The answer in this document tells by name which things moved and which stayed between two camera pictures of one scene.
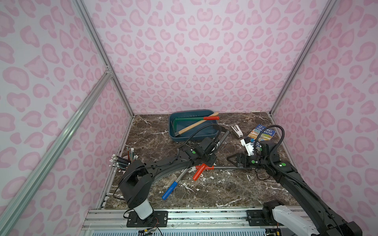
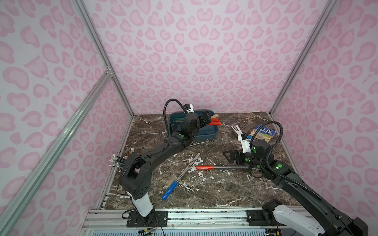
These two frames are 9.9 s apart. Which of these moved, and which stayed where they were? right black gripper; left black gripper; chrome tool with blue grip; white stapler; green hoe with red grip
Moved: left black gripper; green hoe with red grip
Stayed: chrome tool with blue grip; right black gripper; white stapler
